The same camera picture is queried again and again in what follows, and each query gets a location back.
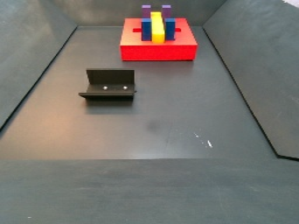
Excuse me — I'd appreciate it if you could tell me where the black angle fixture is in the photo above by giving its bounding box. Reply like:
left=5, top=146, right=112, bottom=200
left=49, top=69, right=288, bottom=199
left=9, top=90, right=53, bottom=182
left=79, top=68, right=136, bottom=100

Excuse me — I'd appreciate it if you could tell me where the red base board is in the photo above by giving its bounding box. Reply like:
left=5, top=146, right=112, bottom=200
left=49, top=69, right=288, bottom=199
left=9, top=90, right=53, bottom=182
left=119, top=18, right=199, bottom=61

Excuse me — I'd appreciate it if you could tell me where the yellow long bar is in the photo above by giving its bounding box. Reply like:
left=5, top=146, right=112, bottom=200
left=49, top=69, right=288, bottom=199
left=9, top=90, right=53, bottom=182
left=151, top=11, right=164, bottom=44

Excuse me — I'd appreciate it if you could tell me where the blue block right rear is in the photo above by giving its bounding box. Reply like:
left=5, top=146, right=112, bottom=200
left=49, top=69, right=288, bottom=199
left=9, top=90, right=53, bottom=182
left=142, top=18, right=152, bottom=41

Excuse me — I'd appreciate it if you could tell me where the blue block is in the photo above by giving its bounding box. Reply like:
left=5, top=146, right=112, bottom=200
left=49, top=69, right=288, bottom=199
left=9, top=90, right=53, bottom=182
left=164, top=18, right=175, bottom=40
left=142, top=18, right=152, bottom=41

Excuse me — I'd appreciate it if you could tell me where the blue block left rear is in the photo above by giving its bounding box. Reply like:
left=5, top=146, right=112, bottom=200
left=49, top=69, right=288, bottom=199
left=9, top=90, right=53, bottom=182
left=164, top=18, right=175, bottom=40

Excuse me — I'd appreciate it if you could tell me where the purple block right front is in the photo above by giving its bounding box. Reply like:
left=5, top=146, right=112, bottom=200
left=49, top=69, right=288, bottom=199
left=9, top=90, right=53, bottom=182
left=142, top=4, right=152, bottom=18

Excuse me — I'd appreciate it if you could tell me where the purple block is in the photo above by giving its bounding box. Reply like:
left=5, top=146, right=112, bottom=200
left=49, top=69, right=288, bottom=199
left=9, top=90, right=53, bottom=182
left=142, top=4, right=152, bottom=18
left=162, top=4, right=172, bottom=18

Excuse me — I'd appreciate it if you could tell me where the purple block left front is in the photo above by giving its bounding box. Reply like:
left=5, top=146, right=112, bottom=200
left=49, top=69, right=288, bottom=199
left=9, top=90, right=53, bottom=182
left=162, top=4, right=172, bottom=18

